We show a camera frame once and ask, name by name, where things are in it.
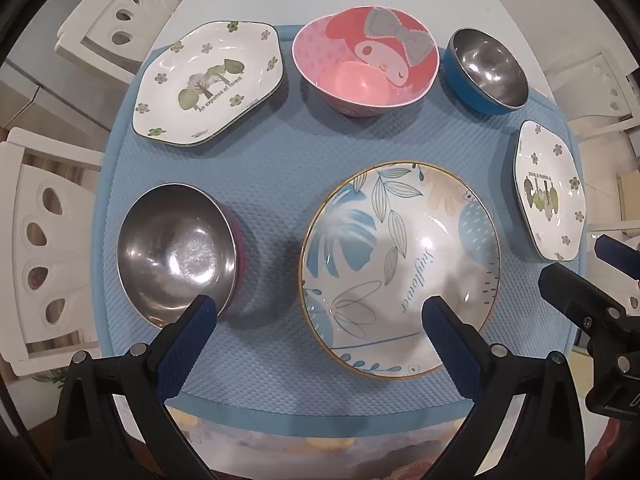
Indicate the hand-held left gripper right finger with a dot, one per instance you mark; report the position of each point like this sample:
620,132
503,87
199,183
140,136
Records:
452,347

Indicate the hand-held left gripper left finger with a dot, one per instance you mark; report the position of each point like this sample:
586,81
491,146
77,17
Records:
187,347

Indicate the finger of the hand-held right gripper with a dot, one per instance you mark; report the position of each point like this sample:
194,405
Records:
575,295
620,257

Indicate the magenta steel bowl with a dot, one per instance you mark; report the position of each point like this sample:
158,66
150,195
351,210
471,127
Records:
175,255

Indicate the hexagonal tree print plate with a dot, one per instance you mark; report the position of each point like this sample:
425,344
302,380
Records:
550,195
210,85

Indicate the round leaf print plate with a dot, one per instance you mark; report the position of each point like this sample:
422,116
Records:
400,260

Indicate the blue steel bowl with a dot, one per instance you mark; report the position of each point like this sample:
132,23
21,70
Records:
490,67

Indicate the pink cartoon bowl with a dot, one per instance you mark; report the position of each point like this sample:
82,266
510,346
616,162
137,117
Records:
360,75

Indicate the pink fuzzy garment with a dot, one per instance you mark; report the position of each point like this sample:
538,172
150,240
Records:
617,452

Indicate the white cutout chair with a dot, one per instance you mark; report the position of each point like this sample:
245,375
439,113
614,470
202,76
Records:
590,90
95,20
30,260

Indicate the blue textured table mat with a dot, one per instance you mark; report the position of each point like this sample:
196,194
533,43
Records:
270,180

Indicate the white refrigerator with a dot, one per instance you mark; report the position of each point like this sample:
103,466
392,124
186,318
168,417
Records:
30,85

